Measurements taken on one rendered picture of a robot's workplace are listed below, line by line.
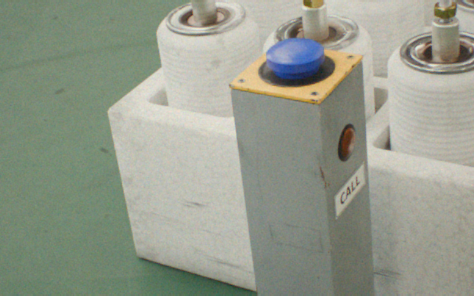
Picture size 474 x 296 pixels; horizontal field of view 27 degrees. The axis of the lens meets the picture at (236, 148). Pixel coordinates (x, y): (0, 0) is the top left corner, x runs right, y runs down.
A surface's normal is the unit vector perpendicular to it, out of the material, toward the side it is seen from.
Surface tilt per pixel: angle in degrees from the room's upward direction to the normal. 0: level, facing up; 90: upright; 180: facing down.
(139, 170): 90
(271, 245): 90
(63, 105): 0
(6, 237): 0
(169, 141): 90
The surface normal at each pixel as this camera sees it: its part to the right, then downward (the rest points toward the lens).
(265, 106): -0.51, 0.50
